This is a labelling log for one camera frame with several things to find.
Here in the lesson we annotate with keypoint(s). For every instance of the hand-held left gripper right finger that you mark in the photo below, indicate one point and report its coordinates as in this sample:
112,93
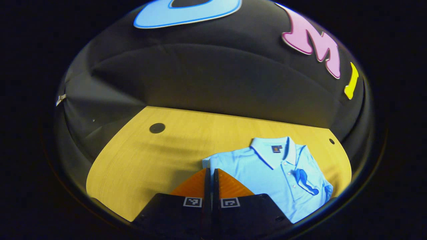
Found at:
216,186

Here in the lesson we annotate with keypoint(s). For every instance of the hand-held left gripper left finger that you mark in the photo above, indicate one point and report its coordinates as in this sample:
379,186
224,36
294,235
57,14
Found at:
206,186

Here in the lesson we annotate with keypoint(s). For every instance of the light blue T-shirt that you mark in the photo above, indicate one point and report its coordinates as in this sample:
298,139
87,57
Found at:
267,170

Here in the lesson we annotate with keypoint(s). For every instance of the black backdrop cloth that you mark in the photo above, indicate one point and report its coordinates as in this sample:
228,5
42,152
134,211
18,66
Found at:
213,73

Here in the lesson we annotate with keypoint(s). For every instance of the silver binder clip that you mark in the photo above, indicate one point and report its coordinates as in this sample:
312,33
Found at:
60,99

